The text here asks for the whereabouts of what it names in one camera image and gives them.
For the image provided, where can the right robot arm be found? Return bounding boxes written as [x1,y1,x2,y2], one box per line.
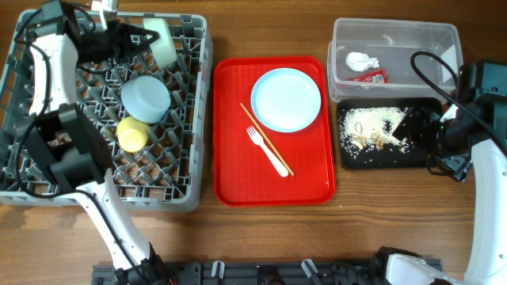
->
[393,61,506,284]

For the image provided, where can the white plastic fork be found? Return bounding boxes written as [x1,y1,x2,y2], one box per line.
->
[246,126,289,177]

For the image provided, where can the clear plastic bin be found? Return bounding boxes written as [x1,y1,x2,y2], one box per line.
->
[327,17,463,102]

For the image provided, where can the wooden chopstick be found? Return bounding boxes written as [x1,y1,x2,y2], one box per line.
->
[240,103,295,176]

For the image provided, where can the red plastic tray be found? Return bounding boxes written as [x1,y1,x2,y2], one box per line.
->
[213,56,336,207]

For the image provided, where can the light blue plate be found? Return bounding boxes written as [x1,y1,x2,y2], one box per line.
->
[250,68,322,133]

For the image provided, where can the light green bowl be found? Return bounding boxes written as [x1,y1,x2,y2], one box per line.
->
[120,75,171,124]

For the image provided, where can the yellow plastic cup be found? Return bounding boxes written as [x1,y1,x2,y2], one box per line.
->
[116,116,150,153]

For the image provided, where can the light blue small bowl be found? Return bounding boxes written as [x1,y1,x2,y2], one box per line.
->
[143,18,177,69]

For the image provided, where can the rice and peanut shells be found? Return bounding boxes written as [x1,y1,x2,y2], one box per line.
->
[339,107,412,158]

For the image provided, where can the grey dishwasher rack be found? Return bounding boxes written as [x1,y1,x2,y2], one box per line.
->
[1,13,213,211]

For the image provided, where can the white napkin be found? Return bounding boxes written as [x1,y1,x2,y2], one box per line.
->
[345,51,379,72]

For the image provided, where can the red sauce packet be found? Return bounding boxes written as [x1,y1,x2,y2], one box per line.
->
[350,69,389,83]

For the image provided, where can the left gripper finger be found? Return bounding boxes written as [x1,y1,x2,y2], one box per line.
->
[118,33,160,59]
[118,22,153,36]

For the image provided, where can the black plastic tray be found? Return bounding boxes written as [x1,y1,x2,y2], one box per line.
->
[337,97,442,169]

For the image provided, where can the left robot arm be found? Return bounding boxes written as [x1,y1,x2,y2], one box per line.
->
[13,1,177,284]

